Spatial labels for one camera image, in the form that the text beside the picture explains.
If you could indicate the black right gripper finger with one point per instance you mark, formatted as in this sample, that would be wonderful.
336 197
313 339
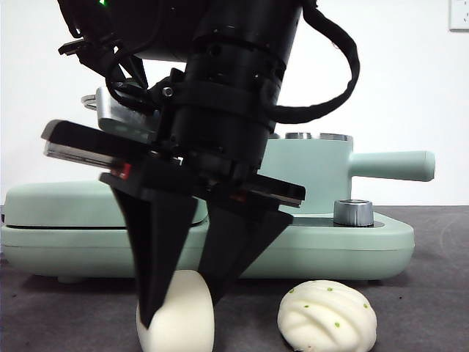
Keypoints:
154 227
234 242

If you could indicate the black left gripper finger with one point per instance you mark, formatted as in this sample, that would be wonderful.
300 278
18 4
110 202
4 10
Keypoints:
99 62
138 69

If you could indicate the glass pot lid green knob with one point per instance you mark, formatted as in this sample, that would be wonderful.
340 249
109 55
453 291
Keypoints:
89 102

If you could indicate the plain white steamed bun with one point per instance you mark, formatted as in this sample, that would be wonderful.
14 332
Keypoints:
183 315

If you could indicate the twisted bun with green specks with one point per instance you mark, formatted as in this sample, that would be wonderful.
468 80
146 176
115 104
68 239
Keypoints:
326 319

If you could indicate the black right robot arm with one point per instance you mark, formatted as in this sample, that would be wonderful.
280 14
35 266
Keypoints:
238 55

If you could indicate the green breakfast machine base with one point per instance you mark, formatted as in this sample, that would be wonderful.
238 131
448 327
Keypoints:
329 249

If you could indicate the silver control knob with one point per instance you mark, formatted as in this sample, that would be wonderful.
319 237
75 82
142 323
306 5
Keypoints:
352 212

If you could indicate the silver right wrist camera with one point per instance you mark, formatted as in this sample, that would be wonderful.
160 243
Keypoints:
113 113

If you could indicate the white wall socket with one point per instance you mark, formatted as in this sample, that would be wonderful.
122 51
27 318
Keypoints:
459 14

